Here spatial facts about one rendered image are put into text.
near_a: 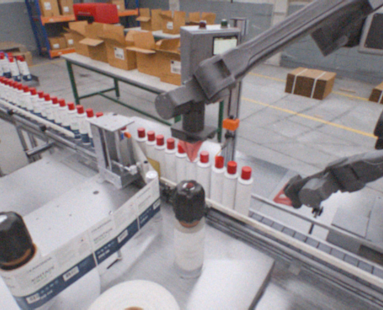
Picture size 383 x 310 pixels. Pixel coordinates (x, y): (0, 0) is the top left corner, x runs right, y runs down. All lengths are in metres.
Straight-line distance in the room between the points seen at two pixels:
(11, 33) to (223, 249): 7.87
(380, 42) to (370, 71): 5.09
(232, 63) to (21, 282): 0.66
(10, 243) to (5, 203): 0.68
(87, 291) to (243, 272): 0.43
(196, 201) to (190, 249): 0.16
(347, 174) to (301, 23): 0.38
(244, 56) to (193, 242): 0.46
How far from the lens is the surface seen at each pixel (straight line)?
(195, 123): 0.66
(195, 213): 0.68
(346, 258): 1.02
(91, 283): 0.88
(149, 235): 0.97
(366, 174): 0.77
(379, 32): 1.21
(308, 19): 0.65
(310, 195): 0.77
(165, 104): 0.59
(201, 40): 0.88
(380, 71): 6.27
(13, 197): 1.39
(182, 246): 0.76
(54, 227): 1.09
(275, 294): 0.93
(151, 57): 2.92
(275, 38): 0.63
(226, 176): 0.94
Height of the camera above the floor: 1.59
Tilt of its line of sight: 32 degrees down
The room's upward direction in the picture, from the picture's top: straight up
